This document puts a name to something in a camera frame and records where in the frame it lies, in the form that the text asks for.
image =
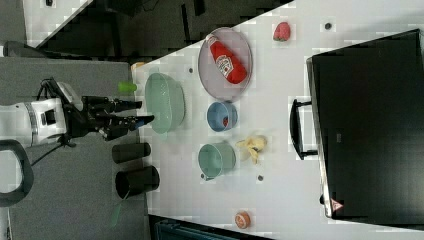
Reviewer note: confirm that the grey round plate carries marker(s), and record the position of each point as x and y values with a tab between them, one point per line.
211	78

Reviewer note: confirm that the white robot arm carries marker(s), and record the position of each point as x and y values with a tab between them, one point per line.
30	124

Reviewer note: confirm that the red plush ketchup bottle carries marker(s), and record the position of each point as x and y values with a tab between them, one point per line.
227	63

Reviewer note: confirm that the small black cylinder container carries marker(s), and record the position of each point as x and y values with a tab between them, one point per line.
128	152

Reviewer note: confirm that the plush strawberry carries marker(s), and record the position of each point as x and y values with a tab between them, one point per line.
282	32

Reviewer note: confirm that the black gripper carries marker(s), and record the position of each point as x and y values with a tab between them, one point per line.
99	115

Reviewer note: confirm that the small red toy fruit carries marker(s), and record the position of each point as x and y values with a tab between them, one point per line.
225	121

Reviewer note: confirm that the green oval colander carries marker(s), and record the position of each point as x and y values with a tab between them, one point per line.
165	101

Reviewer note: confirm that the large black cylinder container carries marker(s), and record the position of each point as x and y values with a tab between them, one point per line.
135	182

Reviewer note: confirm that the black toaster oven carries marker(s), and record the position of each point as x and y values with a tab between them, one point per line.
367	105

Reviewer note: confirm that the green cup with handle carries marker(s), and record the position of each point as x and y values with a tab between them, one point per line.
215	160

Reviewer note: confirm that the peeled plush banana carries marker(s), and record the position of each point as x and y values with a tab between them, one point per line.
253	145

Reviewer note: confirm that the blue bowl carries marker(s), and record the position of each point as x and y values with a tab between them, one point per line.
217	111

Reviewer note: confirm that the plush orange slice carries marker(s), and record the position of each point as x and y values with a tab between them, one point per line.
242	220

